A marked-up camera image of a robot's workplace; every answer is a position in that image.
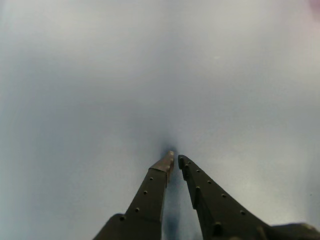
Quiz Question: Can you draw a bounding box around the dark blue-grey mat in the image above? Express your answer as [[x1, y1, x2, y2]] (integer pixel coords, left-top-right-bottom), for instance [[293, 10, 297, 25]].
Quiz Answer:
[[0, 0, 320, 240]]

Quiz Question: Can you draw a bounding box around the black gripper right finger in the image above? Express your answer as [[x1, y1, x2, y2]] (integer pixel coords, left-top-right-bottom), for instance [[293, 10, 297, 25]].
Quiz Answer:
[[177, 154, 274, 240]]

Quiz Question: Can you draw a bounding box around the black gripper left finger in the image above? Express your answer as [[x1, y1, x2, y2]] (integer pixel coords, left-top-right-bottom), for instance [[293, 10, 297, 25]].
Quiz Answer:
[[92, 150, 175, 240]]

